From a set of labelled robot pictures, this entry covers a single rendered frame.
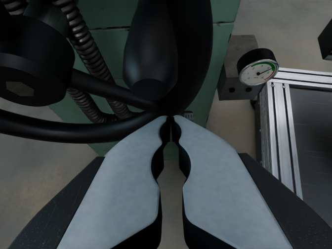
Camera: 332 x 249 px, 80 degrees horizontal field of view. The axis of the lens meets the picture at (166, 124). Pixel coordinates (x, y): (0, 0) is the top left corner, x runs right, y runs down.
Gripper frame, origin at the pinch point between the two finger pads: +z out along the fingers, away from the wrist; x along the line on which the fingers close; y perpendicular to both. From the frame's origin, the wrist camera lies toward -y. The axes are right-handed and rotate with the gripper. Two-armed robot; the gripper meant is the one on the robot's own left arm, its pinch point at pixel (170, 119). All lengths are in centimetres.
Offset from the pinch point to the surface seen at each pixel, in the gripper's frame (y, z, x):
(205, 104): 18.3, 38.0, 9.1
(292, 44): 22, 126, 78
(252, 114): 47, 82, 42
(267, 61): 2.8, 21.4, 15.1
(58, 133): 8.1, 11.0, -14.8
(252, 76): 5.9, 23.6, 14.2
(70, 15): -5.2, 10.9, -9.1
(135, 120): 6.3, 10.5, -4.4
